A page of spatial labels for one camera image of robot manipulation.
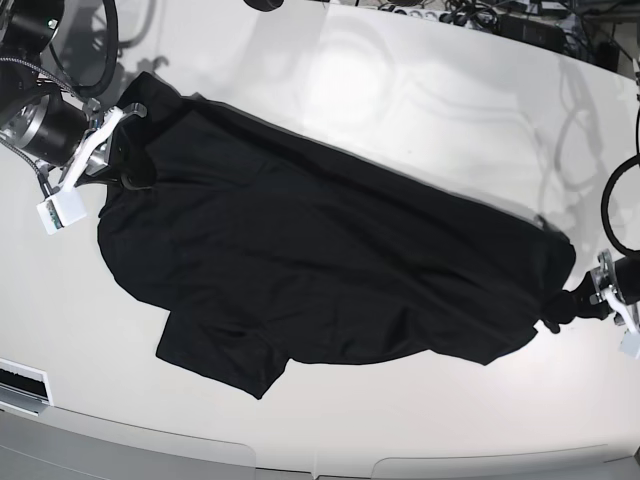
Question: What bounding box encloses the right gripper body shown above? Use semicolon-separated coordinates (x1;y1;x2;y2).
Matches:
62;107;130;183

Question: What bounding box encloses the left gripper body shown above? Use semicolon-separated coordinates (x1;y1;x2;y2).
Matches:
574;249;639;320

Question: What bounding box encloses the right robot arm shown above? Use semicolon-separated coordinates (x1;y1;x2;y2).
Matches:
1;1;156;197

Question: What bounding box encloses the black t-shirt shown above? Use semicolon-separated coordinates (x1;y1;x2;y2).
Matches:
97;73;576;398

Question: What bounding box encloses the white table slot panel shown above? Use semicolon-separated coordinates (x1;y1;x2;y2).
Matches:
1;359;55;417

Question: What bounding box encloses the white power strip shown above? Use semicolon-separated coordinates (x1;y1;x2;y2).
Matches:
349;0;451;19

